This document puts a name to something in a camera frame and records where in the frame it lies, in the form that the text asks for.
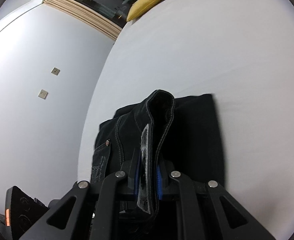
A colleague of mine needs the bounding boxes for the black denim pants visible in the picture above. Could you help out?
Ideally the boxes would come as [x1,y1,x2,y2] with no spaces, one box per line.
[90,89,225,215]

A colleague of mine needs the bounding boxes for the white mattress bed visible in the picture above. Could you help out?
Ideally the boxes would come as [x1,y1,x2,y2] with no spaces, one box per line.
[78,0,294,239]

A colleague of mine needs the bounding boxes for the beige left curtain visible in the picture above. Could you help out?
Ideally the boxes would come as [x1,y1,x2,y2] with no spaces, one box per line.
[43,0,122,41]

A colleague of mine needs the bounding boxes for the yellow cushion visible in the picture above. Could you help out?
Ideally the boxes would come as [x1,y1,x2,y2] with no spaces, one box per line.
[126,0,161,22]

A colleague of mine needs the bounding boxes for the left wall switch plate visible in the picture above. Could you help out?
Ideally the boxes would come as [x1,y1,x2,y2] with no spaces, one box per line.
[38,89,48,100]

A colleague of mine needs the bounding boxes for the wall switch plate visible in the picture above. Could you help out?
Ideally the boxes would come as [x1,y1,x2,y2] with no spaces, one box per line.
[38,89,48,100]
[51,67,60,76]

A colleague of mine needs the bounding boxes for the right wall switch plate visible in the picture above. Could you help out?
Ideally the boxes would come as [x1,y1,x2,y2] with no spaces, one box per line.
[51,67,60,76]

